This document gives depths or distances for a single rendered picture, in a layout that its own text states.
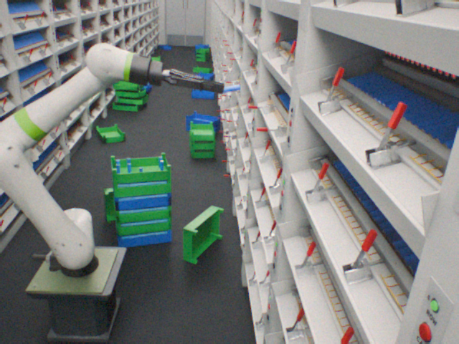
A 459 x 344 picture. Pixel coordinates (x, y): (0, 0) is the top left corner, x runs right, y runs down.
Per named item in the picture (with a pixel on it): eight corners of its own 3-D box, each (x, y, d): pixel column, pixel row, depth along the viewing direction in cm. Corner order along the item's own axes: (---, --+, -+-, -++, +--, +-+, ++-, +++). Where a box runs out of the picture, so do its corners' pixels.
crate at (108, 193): (105, 217, 261) (107, 223, 255) (103, 188, 253) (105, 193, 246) (153, 210, 273) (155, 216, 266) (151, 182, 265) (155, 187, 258)
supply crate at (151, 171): (113, 184, 215) (112, 170, 211) (111, 168, 232) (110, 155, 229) (171, 179, 224) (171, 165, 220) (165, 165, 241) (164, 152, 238)
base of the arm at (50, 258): (26, 271, 164) (24, 259, 161) (46, 250, 177) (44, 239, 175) (90, 279, 162) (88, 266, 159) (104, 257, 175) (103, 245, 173)
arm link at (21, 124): (5, 171, 138) (-25, 145, 131) (10, 157, 149) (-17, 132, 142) (49, 139, 138) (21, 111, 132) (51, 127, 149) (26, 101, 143)
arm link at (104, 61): (79, 73, 123) (85, 36, 122) (88, 77, 135) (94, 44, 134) (126, 83, 125) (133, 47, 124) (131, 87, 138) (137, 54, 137)
